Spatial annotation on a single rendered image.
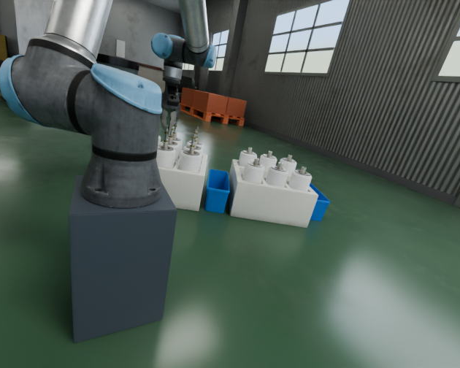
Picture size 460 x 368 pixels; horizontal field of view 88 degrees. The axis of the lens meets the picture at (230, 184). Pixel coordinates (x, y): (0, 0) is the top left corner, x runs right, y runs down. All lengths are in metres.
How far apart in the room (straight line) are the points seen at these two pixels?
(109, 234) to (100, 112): 0.21
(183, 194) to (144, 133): 0.67
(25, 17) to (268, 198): 9.03
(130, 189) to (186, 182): 0.63
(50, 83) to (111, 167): 0.16
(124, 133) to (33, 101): 0.16
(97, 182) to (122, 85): 0.18
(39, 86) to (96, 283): 0.36
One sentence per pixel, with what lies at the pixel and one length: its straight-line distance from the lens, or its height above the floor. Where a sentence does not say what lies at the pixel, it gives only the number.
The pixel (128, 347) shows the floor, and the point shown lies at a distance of 0.64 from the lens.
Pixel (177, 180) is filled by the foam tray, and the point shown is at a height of 0.14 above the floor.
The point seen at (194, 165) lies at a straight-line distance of 1.08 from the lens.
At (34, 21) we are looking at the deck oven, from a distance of 9.55.
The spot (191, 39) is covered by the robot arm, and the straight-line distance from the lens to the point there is 0.88.
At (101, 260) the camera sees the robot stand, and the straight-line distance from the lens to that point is 0.52.
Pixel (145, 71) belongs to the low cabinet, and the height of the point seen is 0.71.
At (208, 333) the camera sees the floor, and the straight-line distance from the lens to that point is 0.67.
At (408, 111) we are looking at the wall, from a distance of 3.25.
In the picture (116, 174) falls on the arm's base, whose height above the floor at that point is 0.36.
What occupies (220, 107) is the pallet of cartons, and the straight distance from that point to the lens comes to 4.78.
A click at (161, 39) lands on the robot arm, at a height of 0.66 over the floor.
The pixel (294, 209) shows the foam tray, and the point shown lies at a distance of 1.18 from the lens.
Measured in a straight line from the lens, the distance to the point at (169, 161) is 1.10.
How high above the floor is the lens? 0.53
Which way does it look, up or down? 20 degrees down
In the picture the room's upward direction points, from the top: 12 degrees clockwise
